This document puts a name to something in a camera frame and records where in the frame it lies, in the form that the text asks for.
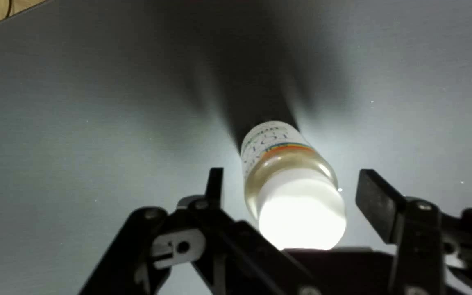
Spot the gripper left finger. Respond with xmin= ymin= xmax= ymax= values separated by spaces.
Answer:
xmin=79 ymin=167 xmax=322 ymax=295

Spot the clear bottle with white cap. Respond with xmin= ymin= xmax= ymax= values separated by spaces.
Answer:
xmin=240 ymin=121 xmax=347 ymax=251

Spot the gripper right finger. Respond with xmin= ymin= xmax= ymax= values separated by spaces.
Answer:
xmin=355 ymin=169 xmax=472 ymax=295

